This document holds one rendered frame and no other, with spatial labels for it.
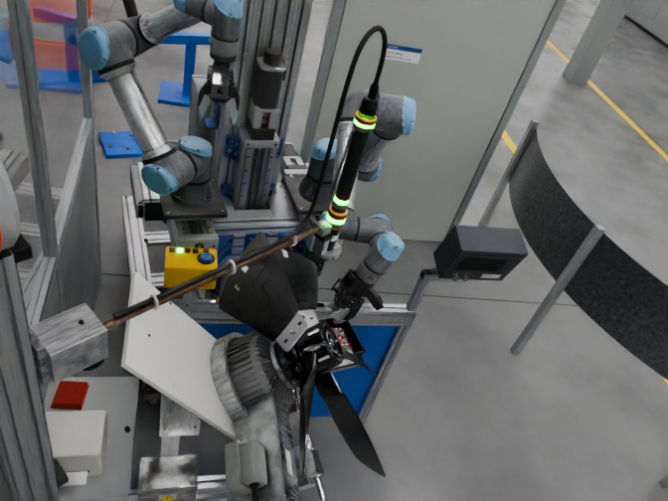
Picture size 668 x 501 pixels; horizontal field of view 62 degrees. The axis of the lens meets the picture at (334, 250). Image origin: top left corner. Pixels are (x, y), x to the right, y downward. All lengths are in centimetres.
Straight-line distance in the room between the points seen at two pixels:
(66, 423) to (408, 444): 173
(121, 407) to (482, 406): 200
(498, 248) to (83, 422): 137
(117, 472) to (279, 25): 144
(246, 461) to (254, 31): 135
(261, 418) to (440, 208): 266
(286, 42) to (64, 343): 139
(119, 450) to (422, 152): 251
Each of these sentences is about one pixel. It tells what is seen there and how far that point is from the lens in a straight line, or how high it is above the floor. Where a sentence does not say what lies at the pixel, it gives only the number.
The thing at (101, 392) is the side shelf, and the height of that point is 86.
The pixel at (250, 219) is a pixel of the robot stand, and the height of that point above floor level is 95.
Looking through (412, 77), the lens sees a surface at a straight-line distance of 324.
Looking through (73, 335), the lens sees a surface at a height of 158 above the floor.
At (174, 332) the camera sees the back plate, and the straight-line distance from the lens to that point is 138.
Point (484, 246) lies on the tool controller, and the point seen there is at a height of 123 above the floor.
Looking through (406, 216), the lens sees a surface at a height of 21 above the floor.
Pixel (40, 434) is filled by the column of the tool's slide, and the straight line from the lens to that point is 108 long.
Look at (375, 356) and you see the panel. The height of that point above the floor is 57.
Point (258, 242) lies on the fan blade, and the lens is 132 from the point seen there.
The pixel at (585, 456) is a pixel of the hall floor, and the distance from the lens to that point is 332.
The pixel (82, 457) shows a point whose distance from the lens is 155.
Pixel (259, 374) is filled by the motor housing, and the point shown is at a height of 117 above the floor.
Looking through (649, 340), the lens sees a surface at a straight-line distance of 304.
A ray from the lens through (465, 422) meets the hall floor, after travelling 307.
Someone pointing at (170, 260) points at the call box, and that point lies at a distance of 181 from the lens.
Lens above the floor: 232
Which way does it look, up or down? 40 degrees down
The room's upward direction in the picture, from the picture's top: 17 degrees clockwise
